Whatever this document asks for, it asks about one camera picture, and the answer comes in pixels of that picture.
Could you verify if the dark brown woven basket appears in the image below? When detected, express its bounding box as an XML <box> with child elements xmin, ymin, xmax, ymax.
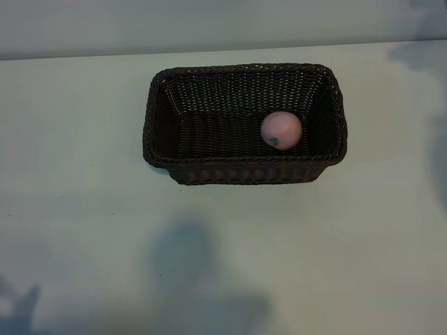
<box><xmin>142</xmin><ymin>62</ymin><xmax>350</xmax><ymax>186</ymax></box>

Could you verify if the pink peach with green mark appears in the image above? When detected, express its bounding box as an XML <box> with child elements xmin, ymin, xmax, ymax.
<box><xmin>260</xmin><ymin>110</ymin><xmax>303</xmax><ymax>150</ymax></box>

